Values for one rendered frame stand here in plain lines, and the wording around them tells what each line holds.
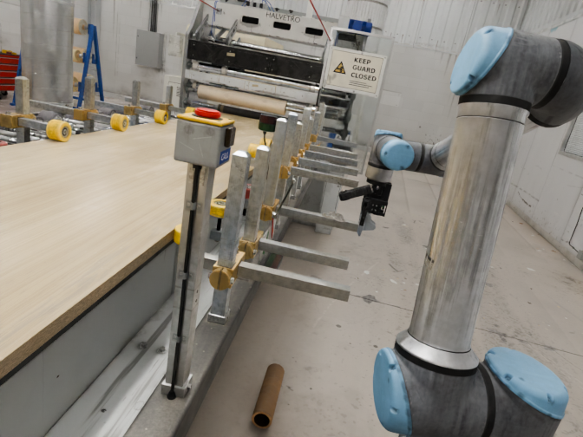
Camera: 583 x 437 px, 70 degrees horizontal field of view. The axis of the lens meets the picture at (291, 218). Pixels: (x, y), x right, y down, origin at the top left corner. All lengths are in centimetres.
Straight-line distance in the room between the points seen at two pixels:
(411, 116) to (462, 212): 936
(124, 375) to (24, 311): 36
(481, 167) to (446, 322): 27
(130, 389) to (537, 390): 79
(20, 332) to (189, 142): 36
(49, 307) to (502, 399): 78
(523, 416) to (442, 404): 15
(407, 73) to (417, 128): 124
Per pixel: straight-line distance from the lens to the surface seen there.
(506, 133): 77
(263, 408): 179
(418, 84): 1010
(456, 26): 1026
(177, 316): 78
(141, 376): 105
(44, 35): 513
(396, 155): 128
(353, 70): 366
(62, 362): 91
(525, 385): 88
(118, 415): 97
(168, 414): 85
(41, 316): 74
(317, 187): 392
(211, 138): 64
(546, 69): 81
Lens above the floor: 130
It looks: 18 degrees down
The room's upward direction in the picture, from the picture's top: 11 degrees clockwise
